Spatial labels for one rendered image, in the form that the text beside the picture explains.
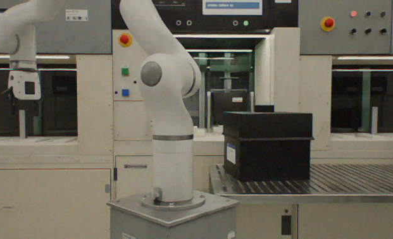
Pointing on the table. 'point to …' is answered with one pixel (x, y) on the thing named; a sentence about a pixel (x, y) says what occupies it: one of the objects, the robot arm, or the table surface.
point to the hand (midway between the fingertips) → (24, 114)
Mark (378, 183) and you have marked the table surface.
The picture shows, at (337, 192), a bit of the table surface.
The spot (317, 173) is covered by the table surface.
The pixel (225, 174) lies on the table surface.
